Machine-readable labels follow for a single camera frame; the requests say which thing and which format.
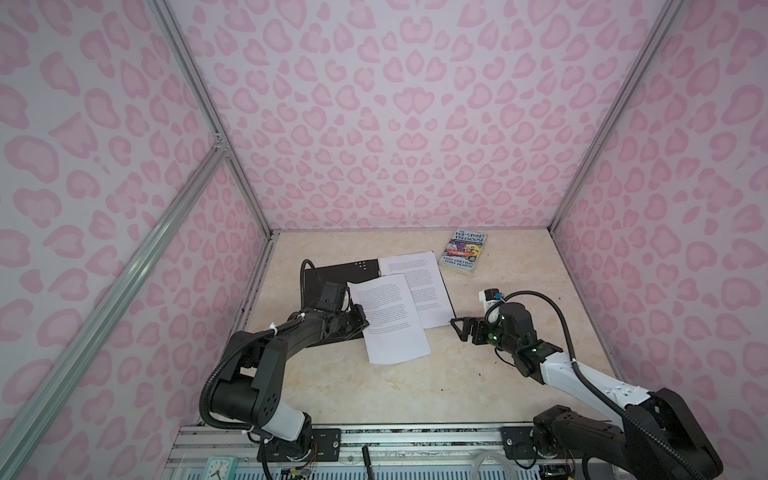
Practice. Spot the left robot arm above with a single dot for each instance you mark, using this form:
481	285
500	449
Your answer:
243	392

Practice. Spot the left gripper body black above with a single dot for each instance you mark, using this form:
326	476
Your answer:
350	320

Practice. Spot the aluminium frame corner post right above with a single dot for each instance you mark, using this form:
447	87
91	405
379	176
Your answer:
669	15

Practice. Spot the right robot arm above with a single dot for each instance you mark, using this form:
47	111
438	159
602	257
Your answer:
649	434

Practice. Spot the blue and black file folder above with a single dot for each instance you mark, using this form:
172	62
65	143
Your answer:
312	278

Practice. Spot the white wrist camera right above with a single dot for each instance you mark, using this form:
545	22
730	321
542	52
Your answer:
489	297

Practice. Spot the small teal alarm clock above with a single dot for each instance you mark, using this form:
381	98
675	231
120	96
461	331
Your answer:
220	468

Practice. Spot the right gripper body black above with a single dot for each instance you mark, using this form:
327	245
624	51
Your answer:
493	335

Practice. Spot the aluminium frame corner post left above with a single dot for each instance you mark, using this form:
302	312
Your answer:
180	49

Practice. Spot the printed sheet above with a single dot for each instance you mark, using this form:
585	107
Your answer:
395	334
425	283

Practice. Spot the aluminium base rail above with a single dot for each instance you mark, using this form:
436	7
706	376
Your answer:
388	451

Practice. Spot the colourful treehouse book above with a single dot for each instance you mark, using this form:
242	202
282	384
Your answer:
463	251

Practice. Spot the aluminium frame corner post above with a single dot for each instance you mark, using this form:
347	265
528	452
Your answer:
180	49
669	15

